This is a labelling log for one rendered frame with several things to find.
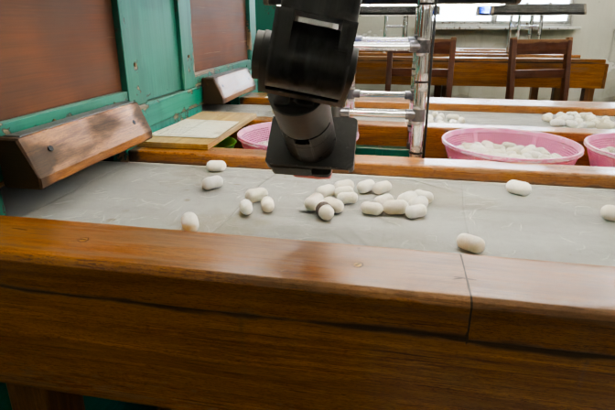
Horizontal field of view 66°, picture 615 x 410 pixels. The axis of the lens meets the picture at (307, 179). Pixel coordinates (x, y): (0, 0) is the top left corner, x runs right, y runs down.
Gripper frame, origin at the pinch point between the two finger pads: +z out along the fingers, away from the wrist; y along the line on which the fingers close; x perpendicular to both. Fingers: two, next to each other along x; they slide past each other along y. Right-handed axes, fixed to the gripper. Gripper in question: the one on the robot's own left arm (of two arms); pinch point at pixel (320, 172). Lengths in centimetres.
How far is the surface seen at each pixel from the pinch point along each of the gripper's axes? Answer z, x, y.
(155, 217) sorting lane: 2.5, 7.3, 23.1
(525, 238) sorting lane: 4.6, 5.5, -26.6
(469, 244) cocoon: -0.5, 8.4, -18.8
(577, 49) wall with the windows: 398, -333, -195
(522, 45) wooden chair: 190, -172, -80
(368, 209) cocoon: 6.5, 2.4, -6.3
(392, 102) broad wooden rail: 71, -55, -7
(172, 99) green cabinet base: 31, -29, 42
